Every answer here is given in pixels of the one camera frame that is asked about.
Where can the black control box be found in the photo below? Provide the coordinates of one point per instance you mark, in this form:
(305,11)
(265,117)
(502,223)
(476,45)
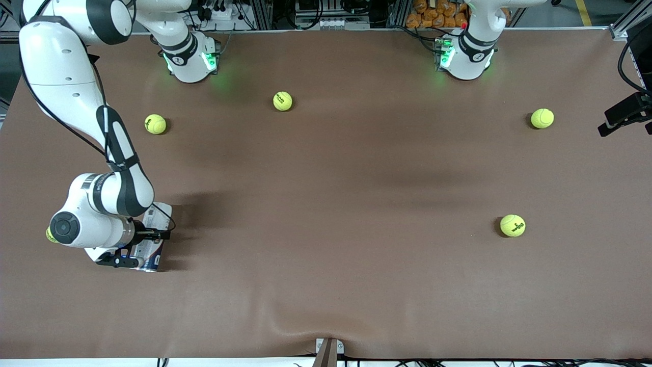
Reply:
(310,6)

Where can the brown mounting post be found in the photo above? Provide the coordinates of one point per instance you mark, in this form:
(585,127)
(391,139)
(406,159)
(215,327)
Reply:
(326,359)

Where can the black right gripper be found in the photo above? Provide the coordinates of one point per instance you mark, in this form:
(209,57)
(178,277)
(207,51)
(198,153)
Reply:
(139,235)

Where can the aluminium frame post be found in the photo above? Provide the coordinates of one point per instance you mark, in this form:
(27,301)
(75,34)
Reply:
(262,12)
(631,20)
(397,12)

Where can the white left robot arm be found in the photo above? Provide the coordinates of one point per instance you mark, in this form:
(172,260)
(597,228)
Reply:
(471,56)

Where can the grey metal clamp bracket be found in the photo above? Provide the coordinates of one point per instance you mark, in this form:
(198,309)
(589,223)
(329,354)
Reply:
(340,348)

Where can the yellow-green tennis ball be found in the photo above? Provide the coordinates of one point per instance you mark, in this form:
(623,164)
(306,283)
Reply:
(49,235)
(282,101)
(155,124)
(542,118)
(512,225)

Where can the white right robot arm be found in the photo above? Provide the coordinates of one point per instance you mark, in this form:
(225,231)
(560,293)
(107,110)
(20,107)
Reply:
(61,76)

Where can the power strip with black plugs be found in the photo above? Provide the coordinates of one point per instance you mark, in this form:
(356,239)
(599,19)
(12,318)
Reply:
(219,11)

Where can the white power strip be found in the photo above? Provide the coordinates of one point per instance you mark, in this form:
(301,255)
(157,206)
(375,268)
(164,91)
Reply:
(342,23)

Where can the orange snack bags pile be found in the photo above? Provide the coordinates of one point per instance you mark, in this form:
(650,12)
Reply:
(438,12)

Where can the clear tennis ball can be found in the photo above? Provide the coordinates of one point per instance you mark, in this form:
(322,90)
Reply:
(152,255)

